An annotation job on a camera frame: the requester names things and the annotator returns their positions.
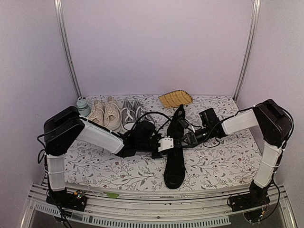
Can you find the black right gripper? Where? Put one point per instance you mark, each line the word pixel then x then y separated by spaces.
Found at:
pixel 187 137

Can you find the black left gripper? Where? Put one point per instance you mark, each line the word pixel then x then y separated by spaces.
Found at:
pixel 157 156

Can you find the black front canvas sneaker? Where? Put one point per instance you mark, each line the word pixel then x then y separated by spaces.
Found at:
pixel 175 170

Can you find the black canvas sneaker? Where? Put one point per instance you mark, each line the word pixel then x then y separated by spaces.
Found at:
pixel 175 170
pixel 175 129

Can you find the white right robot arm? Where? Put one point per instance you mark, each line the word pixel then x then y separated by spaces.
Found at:
pixel 276 126

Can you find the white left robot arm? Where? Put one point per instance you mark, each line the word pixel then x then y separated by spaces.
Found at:
pixel 64 128

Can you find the black rear canvas sneaker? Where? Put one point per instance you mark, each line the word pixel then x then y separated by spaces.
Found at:
pixel 175 129

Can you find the floral tablecloth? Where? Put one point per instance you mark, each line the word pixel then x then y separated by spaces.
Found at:
pixel 218 163

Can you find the grey sneaker right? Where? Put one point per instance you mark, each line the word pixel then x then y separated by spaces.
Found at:
pixel 140 110

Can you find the grey sneaker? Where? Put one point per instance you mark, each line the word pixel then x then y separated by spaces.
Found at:
pixel 140 110
pixel 128 112

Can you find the grey sneaker left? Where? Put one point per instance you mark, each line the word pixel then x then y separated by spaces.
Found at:
pixel 128 112

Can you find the beige sneaker right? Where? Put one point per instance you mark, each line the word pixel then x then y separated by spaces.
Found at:
pixel 113 113

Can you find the beige sneaker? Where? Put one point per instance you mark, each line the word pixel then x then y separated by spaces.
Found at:
pixel 97 114
pixel 113 113

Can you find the woven bamboo tray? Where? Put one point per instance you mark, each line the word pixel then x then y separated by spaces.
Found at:
pixel 175 99

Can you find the beige sneaker left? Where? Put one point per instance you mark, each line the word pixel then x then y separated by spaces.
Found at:
pixel 97 114

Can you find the green tape piece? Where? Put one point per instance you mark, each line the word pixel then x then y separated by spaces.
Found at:
pixel 111 195

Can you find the pale green small jar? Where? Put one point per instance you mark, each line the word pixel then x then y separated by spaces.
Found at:
pixel 83 106

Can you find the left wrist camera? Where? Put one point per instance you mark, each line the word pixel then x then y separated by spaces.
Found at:
pixel 165 143

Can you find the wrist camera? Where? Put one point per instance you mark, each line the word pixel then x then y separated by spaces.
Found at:
pixel 186 124
pixel 165 143

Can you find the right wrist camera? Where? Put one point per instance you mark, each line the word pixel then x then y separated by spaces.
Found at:
pixel 186 124

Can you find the aluminium front rail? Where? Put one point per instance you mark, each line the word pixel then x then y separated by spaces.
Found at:
pixel 158 209

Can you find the aluminium frame post right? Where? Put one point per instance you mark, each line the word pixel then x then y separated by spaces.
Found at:
pixel 248 50

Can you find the aluminium frame post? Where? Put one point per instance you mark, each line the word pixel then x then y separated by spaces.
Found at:
pixel 66 48
pixel 248 50

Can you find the aluminium frame post left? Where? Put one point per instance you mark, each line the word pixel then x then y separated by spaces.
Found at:
pixel 66 48

